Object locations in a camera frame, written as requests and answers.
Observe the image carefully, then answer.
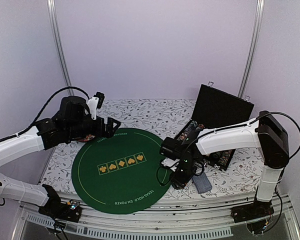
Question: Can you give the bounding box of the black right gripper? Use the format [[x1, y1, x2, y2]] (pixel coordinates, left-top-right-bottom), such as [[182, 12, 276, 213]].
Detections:
[[169, 159, 198, 191]]

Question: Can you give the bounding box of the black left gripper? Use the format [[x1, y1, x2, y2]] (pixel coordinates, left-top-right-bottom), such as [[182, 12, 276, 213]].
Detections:
[[66, 116, 121, 140]]

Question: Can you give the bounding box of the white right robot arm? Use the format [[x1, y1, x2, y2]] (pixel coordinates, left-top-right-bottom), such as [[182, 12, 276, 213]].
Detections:
[[159, 110, 290, 218]]

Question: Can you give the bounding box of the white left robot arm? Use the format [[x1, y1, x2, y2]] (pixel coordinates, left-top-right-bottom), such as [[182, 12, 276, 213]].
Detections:
[[0, 93, 121, 217]]

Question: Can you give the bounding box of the red floral round tin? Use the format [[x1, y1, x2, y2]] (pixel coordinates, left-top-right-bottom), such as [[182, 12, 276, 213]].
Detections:
[[76, 134, 96, 143]]

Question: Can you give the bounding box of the blue playing card deck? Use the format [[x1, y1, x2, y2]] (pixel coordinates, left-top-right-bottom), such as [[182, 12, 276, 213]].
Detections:
[[192, 173, 213, 194]]

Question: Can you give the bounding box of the round green poker mat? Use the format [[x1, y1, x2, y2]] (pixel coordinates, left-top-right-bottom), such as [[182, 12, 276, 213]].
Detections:
[[71, 128, 172, 214]]

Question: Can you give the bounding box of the black poker chip case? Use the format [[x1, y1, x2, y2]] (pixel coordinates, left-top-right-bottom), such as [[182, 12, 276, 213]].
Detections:
[[173, 83, 255, 172]]

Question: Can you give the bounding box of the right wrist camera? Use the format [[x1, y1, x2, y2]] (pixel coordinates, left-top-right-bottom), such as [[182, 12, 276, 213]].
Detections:
[[159, 137, 186, 173]]

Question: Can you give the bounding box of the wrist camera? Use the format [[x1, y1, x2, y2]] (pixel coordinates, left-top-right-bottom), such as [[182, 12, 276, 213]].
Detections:
[[86, 92, 105, 120], [159, 137, 186, 173]]

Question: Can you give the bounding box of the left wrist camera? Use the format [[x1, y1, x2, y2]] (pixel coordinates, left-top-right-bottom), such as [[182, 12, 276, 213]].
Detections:
[[86, 92, 105, 120]]

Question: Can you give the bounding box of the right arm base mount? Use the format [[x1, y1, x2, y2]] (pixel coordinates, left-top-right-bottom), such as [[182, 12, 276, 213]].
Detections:
[[230, 199, 274, 235]]

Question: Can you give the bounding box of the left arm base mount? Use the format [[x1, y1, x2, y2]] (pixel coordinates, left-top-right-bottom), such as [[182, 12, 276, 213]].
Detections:
[[38, 184, 83, 223]]

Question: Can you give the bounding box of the left aluminium frame post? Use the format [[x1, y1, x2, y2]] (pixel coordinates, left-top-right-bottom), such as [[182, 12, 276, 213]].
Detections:
[[46, 0, 72, 87]]

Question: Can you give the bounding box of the aluminium frame post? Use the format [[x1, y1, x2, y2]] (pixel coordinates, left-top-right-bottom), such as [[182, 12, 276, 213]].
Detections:
[[237, 0, 265, 99], [46, 0, 72, 87]]

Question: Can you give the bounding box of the right aluminium frame post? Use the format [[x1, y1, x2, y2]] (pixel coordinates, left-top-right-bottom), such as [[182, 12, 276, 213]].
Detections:
[[237, 0, 265, 99]]

